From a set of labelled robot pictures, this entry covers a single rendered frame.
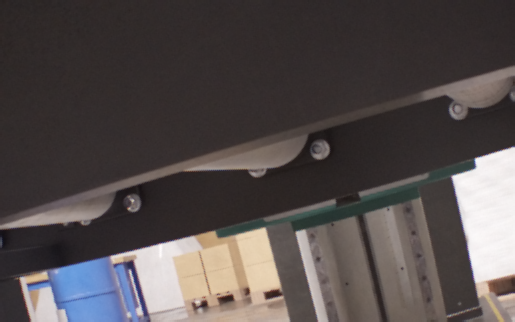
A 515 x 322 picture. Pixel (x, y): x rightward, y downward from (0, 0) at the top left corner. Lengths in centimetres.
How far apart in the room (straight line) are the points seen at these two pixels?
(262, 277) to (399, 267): 727
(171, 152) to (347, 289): 209
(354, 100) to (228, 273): 1080
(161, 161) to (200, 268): 1091
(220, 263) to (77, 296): 475
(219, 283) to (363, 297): 880
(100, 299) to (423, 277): 453
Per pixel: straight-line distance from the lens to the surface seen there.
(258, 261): 953
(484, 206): 465
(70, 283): 655
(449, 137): 117
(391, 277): 231
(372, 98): 23
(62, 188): 26
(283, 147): 106
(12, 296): 148
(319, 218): 223
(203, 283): 1115
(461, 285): 243
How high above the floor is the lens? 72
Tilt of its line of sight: 5 degrees up
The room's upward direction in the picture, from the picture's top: 14 degrees counter-clockwise
